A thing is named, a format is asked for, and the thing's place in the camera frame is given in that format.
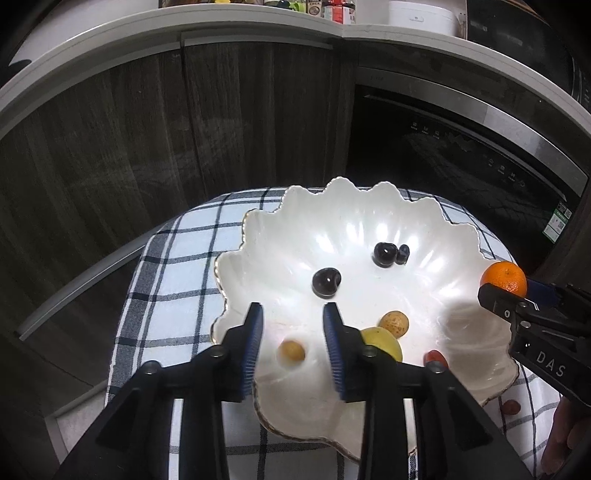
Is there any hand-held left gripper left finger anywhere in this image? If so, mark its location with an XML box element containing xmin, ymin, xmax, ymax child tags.
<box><xmin>53</xmin><ymin>302</ymin><xmax>265</xmax><ymax>480</ymax></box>

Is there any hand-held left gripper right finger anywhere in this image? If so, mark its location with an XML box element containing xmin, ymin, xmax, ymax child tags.
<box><xmin>322</xmin><ymin>302</ymin><xmax>539</xmax><ymax>480</ymax></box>

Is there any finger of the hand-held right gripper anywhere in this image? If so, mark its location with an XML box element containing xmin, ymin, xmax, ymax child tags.
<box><xmin>526</xmin><ymin>278</ymin><xmax>591</xmax><ymax>324</ymax></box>
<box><xmin>478</xmin><ymin>283</ymin><xmax>539</xmax><ymax>330</ymax></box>

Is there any orange mandarin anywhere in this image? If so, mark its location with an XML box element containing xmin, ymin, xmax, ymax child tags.
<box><xmin>480</xmin><ymin>261</ymin><xmax>528</xmax><ymax>298</ymax></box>

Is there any tan longan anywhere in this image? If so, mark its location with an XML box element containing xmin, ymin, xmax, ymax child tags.
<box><xmin>279</xmin><ymin>340</ymin><xmax>305</xmax><ymax>365</ymax></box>
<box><xmin>379</xmin><ymin>311</ymin><xmax>410</xmax><ymax>339</ymax></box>

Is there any yellow round fruit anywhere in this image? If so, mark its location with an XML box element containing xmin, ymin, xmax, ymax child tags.
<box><xmin>360</xmin><ymin>327</ymin><xmax>403</xmax><ymax>363</ymax></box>

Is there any dark plum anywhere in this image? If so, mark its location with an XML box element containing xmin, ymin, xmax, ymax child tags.
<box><xmin>312</xmin><ymin>268</ymin><xmax>341</xmax><ymax>297</ymax></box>

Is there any white scalloped plate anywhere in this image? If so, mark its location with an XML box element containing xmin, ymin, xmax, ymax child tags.
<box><xmin>211</xmin><ymin>176</ymin><xmax>520</xmax><ymax>464</ymax></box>

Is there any person's right hand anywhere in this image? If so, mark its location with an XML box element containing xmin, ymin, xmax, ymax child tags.
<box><xmin>542</xmin><ymin>398</ymin><xmax>585</xmax><ymax>472</ymax></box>

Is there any green white sticker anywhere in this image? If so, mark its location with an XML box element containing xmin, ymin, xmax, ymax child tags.
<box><xmin>542</xmin><ymin>200</ymin><xmax>573</xmax><ymax>243</ymax></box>

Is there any dark wood side panel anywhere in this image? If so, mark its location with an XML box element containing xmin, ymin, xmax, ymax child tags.
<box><xmin>566</xmin><ymin>175</ymin><xmax>591</xmax><ymax>296</ymax></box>

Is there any checked white cloth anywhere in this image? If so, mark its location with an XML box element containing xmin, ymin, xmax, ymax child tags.
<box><xmin>106</xmin><ymin>187</ymin><xmax>561</xmax><ymax>480</ymax></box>

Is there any grey metal bar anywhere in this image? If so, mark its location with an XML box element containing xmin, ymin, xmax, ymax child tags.
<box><xmin>14</xmin><ymin>237</ymin><xmax>155</xmax><ymax>342</ymax></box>

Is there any black dishwasher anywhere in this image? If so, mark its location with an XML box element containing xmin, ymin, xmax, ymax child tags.
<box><xmin>344</xmin><ymin>67</ymin><xmax>589</xmax><ymax>278</ymax></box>

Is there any dark wood cabinet door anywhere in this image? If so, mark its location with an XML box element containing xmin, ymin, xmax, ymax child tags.
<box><xmin>182</xmin><ymin>39</ymin><xmax>358</xmax><ymax>217</ymax></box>
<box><xmin>0</xmin><ymin>44</ymin><xmax>204</xmax><ymax>333</ymax></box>

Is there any black microwave oven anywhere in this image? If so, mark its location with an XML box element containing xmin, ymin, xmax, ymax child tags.
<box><xmin>466</xmin><ymin>0</ymin><xmax>591</xmax><ymax>107</ymax></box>

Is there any white rice cooker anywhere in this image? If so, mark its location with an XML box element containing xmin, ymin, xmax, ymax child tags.
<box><xmin>387</xmin><ymin>0</ymin><xmax>459</xmax><ymax>35</ymax></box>

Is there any white kitchen countertop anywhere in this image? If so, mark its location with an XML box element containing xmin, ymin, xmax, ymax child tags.
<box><xmin>0</xmin><ymin>4</ymin><xmax>591</xmax><ymax>144</ymax></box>

